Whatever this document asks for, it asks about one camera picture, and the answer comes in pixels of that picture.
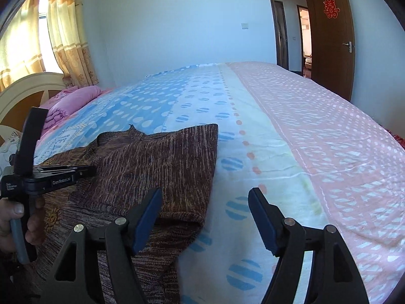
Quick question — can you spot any brown knitted sweater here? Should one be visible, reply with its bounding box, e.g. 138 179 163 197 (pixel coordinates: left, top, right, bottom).
25 124 218 303

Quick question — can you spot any person's left hand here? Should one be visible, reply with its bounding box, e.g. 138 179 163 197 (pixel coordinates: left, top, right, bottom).
0 198 45 254

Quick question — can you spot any white patterned pillow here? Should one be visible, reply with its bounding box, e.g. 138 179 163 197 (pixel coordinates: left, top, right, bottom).
0 130 21 176

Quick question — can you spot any cream wooden headboard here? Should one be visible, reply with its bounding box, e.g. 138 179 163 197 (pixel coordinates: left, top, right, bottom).
1 72 66 144

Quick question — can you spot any folded pink quilt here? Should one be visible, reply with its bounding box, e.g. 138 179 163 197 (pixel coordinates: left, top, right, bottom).
40 86 102 132

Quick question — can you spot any blue pink patterned bed sheet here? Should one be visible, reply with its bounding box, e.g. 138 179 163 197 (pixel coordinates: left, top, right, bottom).
36 63 404 303

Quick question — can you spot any orange patterned curtain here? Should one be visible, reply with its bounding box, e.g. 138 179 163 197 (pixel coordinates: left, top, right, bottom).
1 0 98 91

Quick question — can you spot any brown wooden door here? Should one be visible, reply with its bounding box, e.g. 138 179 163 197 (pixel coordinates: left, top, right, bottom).
307 0 355 101

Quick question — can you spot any red paper door decoration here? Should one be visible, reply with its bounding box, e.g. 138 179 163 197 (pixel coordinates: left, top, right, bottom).
323 0 340 19

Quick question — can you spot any silver door handle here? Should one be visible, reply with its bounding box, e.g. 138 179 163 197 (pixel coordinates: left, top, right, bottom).
343 41 353 53

